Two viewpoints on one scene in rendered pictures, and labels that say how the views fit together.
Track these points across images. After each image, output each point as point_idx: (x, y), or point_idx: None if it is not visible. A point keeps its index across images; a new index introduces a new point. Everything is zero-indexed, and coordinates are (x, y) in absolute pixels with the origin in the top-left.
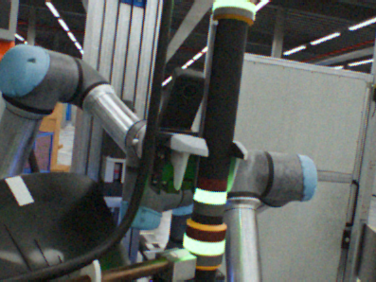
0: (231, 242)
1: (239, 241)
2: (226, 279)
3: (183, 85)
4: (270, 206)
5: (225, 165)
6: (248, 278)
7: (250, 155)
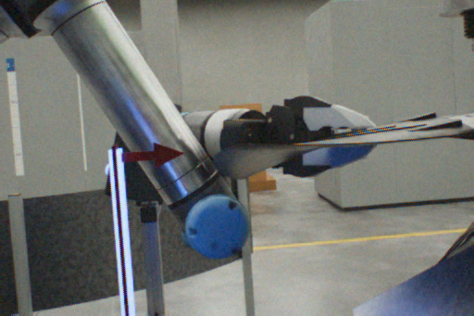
0: (126, 59)
1: (135, 55)
2: (143, 123)
3: None
4: (26, 36)
5: None
6: (173, 105)
7: None
